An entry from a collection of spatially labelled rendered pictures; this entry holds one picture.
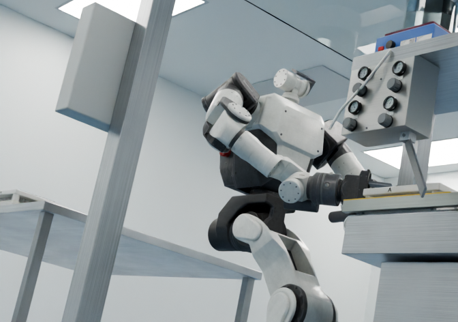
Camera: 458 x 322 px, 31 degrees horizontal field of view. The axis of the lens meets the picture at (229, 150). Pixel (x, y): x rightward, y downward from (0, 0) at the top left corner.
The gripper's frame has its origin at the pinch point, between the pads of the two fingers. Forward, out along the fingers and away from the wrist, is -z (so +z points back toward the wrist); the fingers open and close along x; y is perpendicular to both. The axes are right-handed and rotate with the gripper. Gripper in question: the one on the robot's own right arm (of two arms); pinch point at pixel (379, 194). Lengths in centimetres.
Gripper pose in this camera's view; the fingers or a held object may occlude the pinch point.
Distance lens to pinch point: 226.6
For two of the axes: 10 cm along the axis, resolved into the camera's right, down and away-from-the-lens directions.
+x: -1.9, 9.4, -2.8
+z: -9.3, -0.8, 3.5
